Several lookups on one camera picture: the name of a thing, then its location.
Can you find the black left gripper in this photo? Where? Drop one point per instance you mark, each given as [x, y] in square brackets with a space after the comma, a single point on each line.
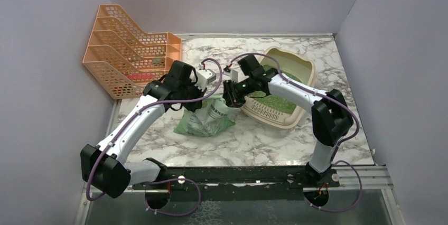
[192, 83]

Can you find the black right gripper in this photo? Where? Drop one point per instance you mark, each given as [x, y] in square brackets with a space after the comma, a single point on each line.
[230, 95]

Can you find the green litter bag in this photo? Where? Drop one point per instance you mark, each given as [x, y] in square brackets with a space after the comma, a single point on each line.
[213, 118]

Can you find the beige plastic litter box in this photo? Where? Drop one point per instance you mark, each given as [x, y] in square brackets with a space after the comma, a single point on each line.
[295, 67]

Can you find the white bag sealing clip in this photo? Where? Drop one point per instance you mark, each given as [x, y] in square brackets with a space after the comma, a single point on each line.
[303, 119]

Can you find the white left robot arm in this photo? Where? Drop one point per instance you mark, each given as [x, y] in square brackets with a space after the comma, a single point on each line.
[105, 165]

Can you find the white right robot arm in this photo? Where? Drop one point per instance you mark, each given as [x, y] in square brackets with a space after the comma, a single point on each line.
[331, 117]

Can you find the green litter pellets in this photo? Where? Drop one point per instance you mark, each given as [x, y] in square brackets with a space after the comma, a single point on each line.
[274, 102]

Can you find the orange mesh file rack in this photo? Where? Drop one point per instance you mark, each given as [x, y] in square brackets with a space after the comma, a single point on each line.
[123, 58]

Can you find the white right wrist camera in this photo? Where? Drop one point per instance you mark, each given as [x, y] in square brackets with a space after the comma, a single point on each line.
[231, 73]

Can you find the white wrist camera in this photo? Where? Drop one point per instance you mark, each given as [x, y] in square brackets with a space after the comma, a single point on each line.
[231, 73]
[205, 77]

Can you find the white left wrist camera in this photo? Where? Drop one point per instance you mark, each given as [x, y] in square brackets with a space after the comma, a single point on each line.
[205, 77]

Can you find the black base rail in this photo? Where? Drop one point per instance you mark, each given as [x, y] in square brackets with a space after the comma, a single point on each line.
[238, 183]

